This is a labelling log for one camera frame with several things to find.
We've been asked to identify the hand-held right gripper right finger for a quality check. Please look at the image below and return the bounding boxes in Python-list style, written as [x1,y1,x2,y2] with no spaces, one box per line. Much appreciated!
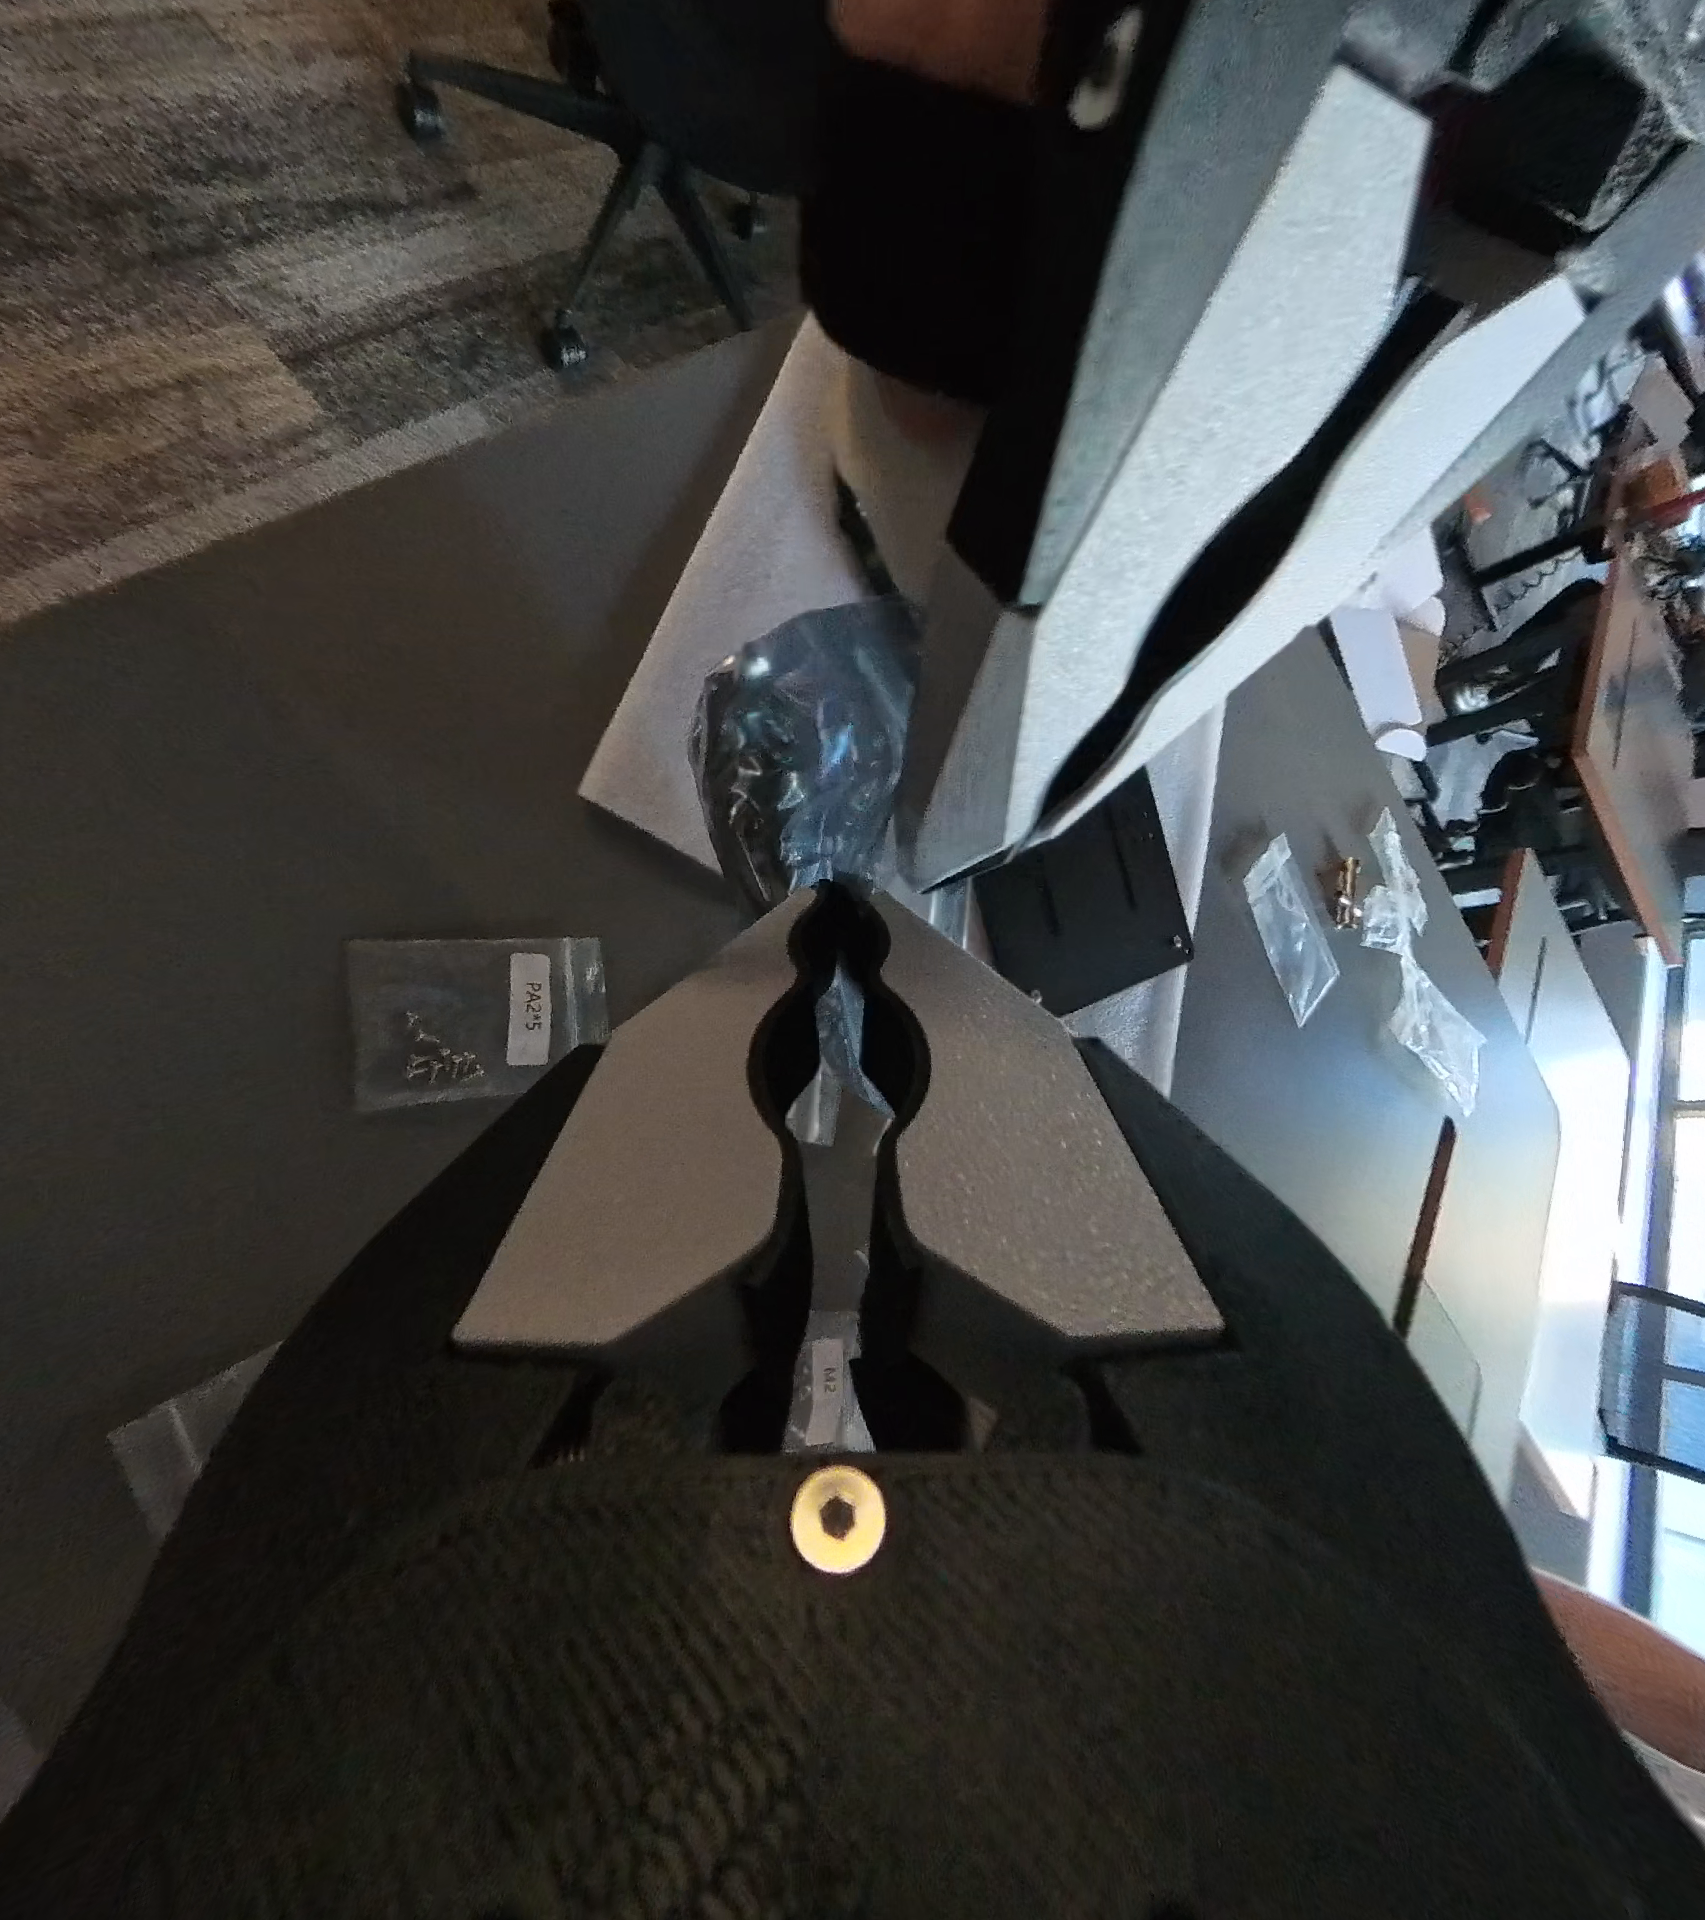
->
[859,891,1228,1392]

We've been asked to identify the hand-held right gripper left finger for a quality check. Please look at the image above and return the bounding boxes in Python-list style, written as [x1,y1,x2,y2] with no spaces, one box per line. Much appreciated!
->
[454,885,831,1415]

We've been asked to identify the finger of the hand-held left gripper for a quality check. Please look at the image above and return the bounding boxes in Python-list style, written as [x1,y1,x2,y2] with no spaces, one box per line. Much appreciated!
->
[1049,131,1705,853]
[913,59,1581,882]

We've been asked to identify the labelled screw packet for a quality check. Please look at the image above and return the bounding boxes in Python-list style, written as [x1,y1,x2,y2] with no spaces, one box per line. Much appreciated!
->
[784,959,903,1448]

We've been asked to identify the dark parts bag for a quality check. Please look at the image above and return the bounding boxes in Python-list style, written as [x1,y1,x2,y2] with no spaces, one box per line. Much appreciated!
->
[688,597,935,913]

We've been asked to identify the light grey desk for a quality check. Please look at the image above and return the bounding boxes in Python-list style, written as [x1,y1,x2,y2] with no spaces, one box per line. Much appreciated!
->
[1393,846,1689,1501]

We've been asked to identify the dark grey desk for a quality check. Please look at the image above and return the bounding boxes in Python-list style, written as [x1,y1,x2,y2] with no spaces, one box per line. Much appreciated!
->
[0,293,1581,1920]

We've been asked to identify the person's left hand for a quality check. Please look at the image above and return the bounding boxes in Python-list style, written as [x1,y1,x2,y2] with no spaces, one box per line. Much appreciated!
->
[838,0,1094,92]

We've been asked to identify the scattered small clear zip bags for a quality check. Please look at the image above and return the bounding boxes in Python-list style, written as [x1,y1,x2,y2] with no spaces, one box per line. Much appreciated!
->
[0,803,1491,1838]

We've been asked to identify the black rolling office chair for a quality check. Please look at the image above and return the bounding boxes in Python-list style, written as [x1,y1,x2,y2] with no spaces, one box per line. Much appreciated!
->
[396,0,819,380]

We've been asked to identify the black metal base plate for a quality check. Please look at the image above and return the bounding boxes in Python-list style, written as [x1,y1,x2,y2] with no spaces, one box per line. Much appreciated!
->
[977,761,1203,1022]

